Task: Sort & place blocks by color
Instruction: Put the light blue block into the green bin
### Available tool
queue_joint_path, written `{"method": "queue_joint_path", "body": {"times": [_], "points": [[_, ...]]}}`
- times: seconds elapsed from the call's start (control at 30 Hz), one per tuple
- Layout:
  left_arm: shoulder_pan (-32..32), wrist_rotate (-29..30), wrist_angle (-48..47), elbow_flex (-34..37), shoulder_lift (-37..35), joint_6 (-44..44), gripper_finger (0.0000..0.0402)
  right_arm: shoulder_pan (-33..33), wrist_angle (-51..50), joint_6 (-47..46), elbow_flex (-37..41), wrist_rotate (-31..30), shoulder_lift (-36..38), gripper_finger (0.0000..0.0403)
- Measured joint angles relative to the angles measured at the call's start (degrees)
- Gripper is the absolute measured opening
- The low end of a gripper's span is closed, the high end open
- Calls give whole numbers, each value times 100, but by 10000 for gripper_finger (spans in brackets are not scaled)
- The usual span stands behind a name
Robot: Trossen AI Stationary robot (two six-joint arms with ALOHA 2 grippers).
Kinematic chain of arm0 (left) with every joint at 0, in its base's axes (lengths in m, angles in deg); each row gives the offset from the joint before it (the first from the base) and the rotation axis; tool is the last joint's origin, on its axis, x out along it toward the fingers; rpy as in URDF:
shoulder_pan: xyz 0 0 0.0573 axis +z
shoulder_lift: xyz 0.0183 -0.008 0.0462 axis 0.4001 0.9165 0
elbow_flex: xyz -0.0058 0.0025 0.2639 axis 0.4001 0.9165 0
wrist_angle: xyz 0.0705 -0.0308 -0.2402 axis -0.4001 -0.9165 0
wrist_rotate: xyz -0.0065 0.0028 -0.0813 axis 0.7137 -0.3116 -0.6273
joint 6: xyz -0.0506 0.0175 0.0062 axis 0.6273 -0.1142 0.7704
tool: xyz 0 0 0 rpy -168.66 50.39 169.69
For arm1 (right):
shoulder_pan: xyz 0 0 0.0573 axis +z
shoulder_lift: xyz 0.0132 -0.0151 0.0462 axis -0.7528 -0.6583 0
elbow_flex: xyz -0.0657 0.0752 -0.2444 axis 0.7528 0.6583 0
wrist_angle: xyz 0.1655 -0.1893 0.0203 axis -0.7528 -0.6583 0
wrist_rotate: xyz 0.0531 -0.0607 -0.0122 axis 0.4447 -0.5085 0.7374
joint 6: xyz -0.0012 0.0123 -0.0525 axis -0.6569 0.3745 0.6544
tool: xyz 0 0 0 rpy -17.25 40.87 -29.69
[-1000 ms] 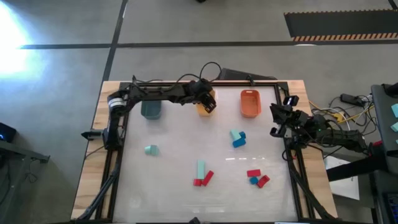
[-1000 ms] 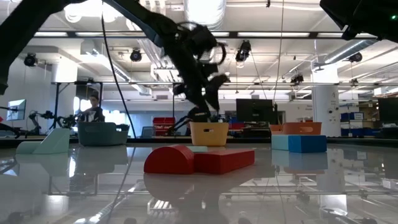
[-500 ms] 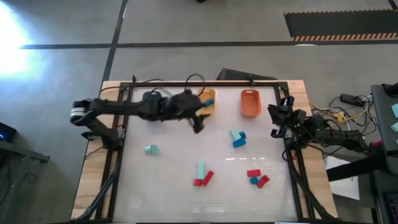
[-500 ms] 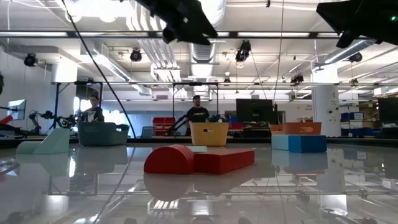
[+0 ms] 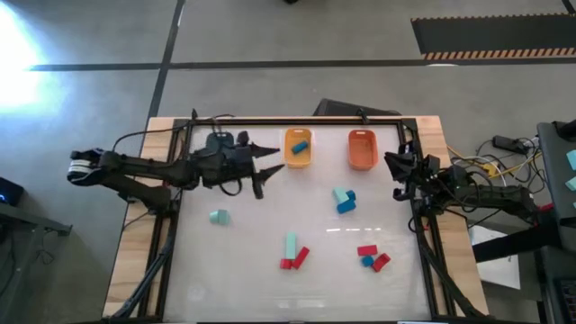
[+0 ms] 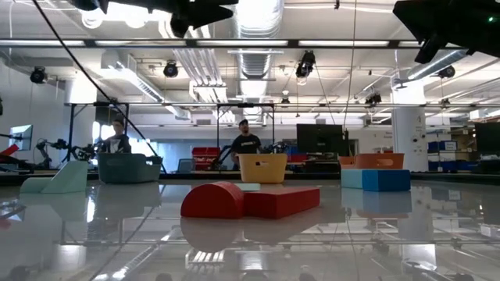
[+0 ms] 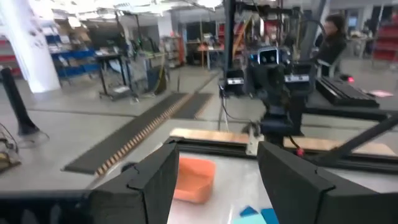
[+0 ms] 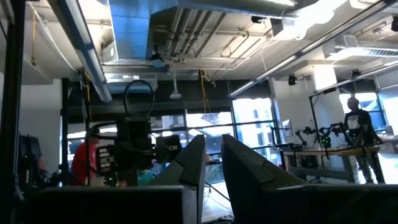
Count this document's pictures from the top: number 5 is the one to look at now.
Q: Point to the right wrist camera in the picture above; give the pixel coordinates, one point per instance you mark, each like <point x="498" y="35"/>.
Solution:
<point x="432" y="164"/>

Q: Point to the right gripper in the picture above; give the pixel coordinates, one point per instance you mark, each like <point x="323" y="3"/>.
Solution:
<point x="423" y="177"/>

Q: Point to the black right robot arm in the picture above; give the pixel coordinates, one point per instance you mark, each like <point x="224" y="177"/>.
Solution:
<point x="495" y="198"/>

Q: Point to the black device blue light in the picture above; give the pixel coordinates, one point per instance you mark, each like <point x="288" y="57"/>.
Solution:
<point x="10" y="191"/>

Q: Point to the blue rectangular block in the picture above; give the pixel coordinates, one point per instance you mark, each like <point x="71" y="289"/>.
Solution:
<point x="346" y="207"/>
<point x="300" y="147"/>

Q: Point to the dark teal plastic bin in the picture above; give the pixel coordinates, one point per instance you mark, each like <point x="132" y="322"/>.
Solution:
<point x="216" y="140"/>

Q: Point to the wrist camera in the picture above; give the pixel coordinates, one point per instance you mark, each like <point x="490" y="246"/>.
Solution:
<point x="432" y="164"/>
<point x="243" y="137"/>

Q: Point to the black aluminium table frame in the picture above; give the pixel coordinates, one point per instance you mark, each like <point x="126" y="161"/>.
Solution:
<point x="292" y="121"/>

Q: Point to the black desk crossbar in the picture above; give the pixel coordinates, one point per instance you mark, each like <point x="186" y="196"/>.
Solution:
<point x="513" y="243"/>

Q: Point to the mint spare block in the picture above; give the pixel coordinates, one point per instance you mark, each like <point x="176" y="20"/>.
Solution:
<point x="571" y="184"/>
<point x="572" y="160"/>

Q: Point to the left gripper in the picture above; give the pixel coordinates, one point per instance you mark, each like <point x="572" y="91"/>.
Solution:
<point x="225" y="164"/>

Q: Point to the black power strip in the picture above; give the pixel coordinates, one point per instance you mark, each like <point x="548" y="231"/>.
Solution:
<point x="506" y="143"/>

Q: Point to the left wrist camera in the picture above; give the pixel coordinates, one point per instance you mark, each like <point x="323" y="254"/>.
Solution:
<point x="243" y="137"/>

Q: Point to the white paper sheet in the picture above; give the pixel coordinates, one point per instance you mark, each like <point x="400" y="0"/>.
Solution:
<point x="495" y="270"/>

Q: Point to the small red clip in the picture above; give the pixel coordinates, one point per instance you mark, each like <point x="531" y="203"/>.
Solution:
<point x="545" y="207"/>

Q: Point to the long red rectangular block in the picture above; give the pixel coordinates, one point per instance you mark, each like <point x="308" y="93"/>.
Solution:
<point x="300" y="258"/>

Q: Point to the dark gray side desk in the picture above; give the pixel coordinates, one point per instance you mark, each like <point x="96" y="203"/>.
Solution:
<point x="18" y="216"/>
<point x="555" y="180"/>

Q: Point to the yellow plastic bin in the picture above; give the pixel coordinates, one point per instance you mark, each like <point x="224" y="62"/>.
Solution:
<point x="290" y="160"/>

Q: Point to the small blue block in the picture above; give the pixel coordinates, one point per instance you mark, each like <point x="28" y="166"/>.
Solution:
<point x="368" y="261"/>

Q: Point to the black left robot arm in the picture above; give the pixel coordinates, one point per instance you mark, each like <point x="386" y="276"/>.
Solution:
<point x="135" y="164"/>

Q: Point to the black computer monitor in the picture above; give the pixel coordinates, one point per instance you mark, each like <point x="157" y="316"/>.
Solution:
<point x="342" y="108"/>

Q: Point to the black hazard-striped floor mat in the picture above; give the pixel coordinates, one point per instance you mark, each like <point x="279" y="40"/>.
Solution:
<point x="495" y="36"/>

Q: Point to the orange plastic bin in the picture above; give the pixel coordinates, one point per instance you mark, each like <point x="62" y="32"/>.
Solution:
<point x="362" y="150"/>

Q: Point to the mint half-cylinder block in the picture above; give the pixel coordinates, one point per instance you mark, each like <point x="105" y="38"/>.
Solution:
<point x="220" y="217"/>

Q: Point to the long mint rectangular block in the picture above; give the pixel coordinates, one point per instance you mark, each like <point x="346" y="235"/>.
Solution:
<point x="291" y="245"/>

